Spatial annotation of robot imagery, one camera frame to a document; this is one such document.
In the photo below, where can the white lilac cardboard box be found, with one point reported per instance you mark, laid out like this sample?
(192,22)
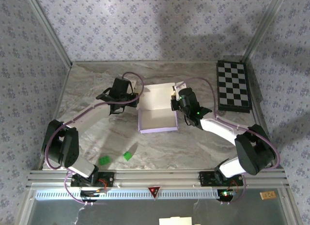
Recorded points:
(157,113)

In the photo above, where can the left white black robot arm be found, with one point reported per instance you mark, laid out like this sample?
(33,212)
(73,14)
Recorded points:
(92,116)

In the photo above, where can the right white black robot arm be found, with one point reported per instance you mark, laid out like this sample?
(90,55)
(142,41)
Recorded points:
(249,152)

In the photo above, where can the black grey checkerboard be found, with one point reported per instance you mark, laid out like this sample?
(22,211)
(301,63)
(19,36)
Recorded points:
(232,82)

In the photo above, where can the small green toy block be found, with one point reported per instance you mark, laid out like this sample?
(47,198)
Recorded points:
(127,155)

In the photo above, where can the large green toy block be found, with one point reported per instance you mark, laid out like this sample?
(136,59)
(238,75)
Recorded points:
(104,160)

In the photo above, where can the red triangle button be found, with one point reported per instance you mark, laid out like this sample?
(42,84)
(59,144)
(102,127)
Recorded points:
(154,191)

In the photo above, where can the controller board with lights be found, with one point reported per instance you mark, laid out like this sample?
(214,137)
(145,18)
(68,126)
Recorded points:
(226,194)

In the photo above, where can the black controller board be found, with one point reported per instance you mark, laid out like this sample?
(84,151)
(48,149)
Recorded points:
(92,193)

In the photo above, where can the white paper sheet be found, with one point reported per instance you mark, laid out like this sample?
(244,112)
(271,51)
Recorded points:
(174,221)

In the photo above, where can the orange label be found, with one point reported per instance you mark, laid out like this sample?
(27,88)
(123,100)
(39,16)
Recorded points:
(268,195)

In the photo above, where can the aluminium table side rail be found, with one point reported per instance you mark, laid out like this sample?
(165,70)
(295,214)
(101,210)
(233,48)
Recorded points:
(257,89)
(62,89)

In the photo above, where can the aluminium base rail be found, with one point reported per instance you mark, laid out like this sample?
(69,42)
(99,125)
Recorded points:
(157,177)

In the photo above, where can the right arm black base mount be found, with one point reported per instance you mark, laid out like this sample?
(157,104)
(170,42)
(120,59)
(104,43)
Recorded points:
(206,179)

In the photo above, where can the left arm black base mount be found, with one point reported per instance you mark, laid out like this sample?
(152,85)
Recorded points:
(109,180)

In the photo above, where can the aluminium frame post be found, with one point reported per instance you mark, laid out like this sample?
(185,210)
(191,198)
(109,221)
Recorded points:
(262,29)
(51,29)

